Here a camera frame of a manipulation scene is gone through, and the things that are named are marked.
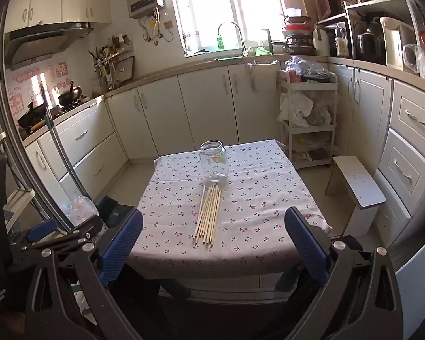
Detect white hanging bag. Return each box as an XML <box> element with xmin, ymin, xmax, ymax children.
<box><xmin>246</xmin><ymin>61</ymin><xmax>280</xmax><ymax>93</ymax></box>

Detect black wok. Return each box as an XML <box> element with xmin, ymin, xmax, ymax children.
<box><xmin>18</xmin><ymin>102</ymin><xmax>47</xmax><ymax>129</ymax></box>
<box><xmin>58</xmin><ymin>81</ymin><xmax>83</xmax><ymax>107</ymax></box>

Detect crumpled clear plastic bag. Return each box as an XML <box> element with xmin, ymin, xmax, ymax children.
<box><xmin>402</xmin><ymin>44</ymin><xmax>425</xmax><ymax>80</ymax></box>

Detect wall utensil rack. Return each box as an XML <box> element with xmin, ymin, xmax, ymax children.
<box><xmin>88</xmin><ymin>35</ymin><xmax>135</xmax><ymax>91</ymax></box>

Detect person's left leg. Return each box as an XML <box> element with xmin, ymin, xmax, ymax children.
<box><xmin>122</xmin><ymin>262</ymin><xmax>192</xmax><ymax>340</ymax></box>

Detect white upper kitchen cabinets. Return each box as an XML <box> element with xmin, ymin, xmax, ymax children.
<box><xmin>3</xmin><ymin>0</ymin><xmax>112</xmax><ymax>29</ymax></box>

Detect white trolley cart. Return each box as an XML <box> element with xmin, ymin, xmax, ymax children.
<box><xmin>278</xmin><ymin>78</ymin><xmax>339</xmax><ymax>169</ymax></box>

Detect stack of pans and bowls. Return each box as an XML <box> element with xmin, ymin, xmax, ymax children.
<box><xmin>281</xmin><ymin>7</ymin><xmax>317</xmax><ymax>55</ymax></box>

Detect chrome kitchen faucet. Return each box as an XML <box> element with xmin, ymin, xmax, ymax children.
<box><xmin>218</xmin><ymin>21</ymin><xmax>248</xmax><ymax>56</ymax></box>

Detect clear glass jar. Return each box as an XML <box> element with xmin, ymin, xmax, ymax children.
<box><xmin>200</xmin><ymin>140</ymin><xmax>230</xmax><ymax>184</ymax></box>

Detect kitchen window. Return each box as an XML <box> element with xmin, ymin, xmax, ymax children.
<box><xmin>168</xmin><ymin>0</ymin><xmax>287</xmax><ymax>57</ymax></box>

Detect black cooking pot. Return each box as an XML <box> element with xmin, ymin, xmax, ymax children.
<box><xmin>356</xmin><ymin>16</ymin><xmax>385</xmax><ymax>61</ymax></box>

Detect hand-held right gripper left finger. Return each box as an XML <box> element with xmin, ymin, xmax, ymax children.
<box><xmin>25</xmin><ymin>210</ymin><xmax>144</xmax><ymax>340</ymax></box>

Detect teal wooden folding chair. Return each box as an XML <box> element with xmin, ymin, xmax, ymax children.
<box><xmin>0</xmin><ymin>71</ymin><xmax>36</xmax><ymax>234</ymax></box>

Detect white kitchen appliance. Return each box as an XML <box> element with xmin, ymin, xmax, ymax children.
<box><xmin>380</xmin><ymin>16</ymin><xmax>417</xmax><ymax>71</ymax></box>

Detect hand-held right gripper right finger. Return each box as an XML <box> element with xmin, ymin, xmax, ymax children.
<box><xmin>284</xmin><ymin>206</ymin><xmax>401</xmax><ymax>340</ymax></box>

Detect pink wall stickers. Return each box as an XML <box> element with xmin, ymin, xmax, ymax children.
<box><xmin>5</xmin><ymin>62</ymin><xmax>69</xmax><ymax>114</ymax></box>

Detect white kitchen cabinets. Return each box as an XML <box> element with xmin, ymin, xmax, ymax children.
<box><xmin>21</xmin><ymin>55</ymin><xmax>425</xmax><ymax>227</ymax></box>
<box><xmin>3</xmin><ymin>0</ymin><xmax>112</xmax><ymax>29</ymax></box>

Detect white plastic jug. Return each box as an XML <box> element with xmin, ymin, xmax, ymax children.
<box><xmin>312</xmin><ymin>26</ymin><xmax>332</xmax><ymax>57</ymax></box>

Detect white storage shelf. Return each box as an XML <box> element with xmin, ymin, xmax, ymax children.
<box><xmin>317</xmin><ymin>0</ymin><xmax>425</xmax><ymax>64</ymax></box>

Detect beige kitchen countertop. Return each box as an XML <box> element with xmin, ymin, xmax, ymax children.
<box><xmin>19</xmin><ymin>51</ymin><xmax>425</xmax><ymax>146</ymax></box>

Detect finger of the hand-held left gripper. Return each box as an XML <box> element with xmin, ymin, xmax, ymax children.
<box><xmin>30</xmin><ymin>215</ymin><xmax>104</xmax><ymax>253</ymax></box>
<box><xmin>9</xmin><ymin>218</ymin><xmax>62</xmax><ymax>247</ymax></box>

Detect grey mop handle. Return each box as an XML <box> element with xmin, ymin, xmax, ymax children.
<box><xmin>41</xmin><ymin>81</ymin><xmax>89</xmax><ymax>199</ymax></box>

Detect cherry print tablecloth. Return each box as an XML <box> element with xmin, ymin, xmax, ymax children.
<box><xmin>126</xmin><ymin>139</ymin><xmax>335</xmax><ymax>280</ymax></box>

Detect white lower kitchen cabinets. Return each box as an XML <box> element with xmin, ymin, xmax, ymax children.
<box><xmin>21</xmin><ymin>55</ymin><xmax>425</xmax><ymax>227</ymax></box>

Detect bundle of wooden chopsticks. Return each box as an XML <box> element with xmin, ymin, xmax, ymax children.
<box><xmin>193</xmin><ymin>183</ymin><xmax>223</xmax><ymax>248</ymax></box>

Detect steel range hood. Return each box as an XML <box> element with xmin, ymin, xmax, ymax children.
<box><xmin>3</xmin><ymin>22</ymin><xmax>94</xmax><ymax>71</ymax></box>

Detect white plastic bag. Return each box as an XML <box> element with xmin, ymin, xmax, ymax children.
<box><xmin>278</xmin><ymin>92</ymin><xmax>314</xmax><ymax>128</ymax></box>

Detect white wooden stool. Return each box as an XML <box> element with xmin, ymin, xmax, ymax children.
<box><xmin>325</xmin><ymin>156</ymin><xmax>387</xmax><ymax>237</ymax></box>

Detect clear plastic bag of goods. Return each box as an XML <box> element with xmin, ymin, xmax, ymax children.
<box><xmin>285</xmin><ymin>57</ymin><xmax>335</xmax><ymax>84</ymax></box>

